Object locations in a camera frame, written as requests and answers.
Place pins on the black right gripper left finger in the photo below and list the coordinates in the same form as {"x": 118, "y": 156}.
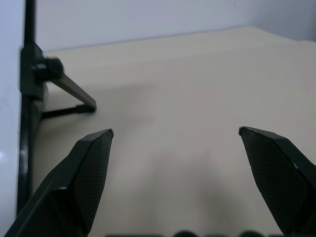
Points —
{"x": 74, "y": 182}

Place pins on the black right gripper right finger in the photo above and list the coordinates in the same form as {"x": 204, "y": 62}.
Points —
{"x": 279, "y": 177}

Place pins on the black whiteboard stand leg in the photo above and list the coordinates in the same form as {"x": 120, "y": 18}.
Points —
{"x": 79, "y": 93}

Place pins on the black whiteboard stand knob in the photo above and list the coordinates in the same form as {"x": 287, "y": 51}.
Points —
{"x": 49, "y": 67}

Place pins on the white whiteboard with black frame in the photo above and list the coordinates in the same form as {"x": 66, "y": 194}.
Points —
{"x": 10, "y": 98}

